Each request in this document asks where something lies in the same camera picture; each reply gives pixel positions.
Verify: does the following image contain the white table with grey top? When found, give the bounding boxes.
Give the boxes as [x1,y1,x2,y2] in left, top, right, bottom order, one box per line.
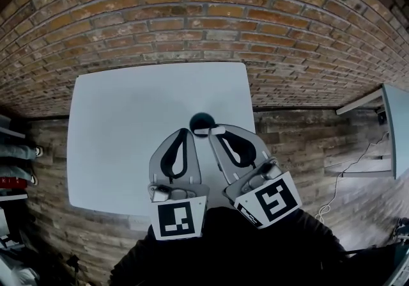
[335,83,409,180]

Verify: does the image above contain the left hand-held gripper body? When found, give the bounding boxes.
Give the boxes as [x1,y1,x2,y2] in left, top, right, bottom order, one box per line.
[147,182,210,241]

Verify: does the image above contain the red box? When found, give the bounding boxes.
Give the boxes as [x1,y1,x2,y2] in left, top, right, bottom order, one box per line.
[0,177,28,189]

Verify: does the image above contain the white square table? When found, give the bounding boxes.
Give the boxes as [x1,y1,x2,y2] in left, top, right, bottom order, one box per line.
[66,61,257,217]

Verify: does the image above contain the person's left forearm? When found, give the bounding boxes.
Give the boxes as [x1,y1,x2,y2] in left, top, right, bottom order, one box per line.
[109,233,162,286]

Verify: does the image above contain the person's dark clothing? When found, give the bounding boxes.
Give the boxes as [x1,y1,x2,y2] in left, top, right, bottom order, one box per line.
[137,206,409,286]

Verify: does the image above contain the white shelf unit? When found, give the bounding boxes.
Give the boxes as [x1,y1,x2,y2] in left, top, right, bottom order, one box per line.
[0,114,26,140]

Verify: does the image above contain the long white floor cable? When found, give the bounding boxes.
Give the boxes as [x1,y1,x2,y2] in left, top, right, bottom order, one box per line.
[314,132,390,223]

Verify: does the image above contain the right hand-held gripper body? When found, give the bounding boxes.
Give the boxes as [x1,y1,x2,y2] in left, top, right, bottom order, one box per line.
[222,156,303,230]

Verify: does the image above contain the pale cup with teal inside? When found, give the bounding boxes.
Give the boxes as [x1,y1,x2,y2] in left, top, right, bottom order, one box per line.
[189,112,216,139]

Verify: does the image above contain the person's right forearm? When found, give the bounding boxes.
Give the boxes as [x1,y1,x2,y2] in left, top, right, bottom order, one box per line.
[287,207,348,258]

